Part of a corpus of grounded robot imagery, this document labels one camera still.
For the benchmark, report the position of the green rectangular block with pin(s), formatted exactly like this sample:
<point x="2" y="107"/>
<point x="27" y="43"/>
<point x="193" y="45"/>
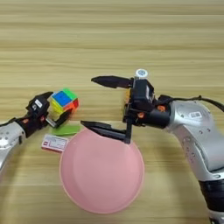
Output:
<point x="66" y="130"/>

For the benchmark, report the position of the small pink white card box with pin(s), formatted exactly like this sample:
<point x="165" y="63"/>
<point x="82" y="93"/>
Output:
<point x="54" y="143"/>

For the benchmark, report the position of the colourful puzzle cube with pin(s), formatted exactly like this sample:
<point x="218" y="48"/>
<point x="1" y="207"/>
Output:
<point x="62" y="100"/>

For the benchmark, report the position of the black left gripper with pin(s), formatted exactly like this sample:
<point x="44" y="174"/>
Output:
<point x="32" y="124"/>

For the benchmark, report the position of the orange juice bottle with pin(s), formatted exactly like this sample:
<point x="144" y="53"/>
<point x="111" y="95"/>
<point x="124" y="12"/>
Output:
<point x="141" y="73"/>

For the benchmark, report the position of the pink round plate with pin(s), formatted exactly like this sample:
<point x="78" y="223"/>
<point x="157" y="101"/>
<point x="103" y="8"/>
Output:
<point x="99" y="178"/>

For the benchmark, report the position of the black box with white label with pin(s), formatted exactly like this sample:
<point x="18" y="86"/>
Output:
<point x="143" y="93"/>

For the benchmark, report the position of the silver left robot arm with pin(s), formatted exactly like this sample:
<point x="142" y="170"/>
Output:
<point x="8" y="140"/>

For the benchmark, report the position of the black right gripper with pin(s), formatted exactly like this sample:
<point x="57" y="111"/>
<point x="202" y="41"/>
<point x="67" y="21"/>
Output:
<point x="151" y="118"/>

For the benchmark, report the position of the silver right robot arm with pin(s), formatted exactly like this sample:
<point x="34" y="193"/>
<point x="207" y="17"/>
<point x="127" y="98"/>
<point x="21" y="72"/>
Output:
<point x="198" y="137"/>

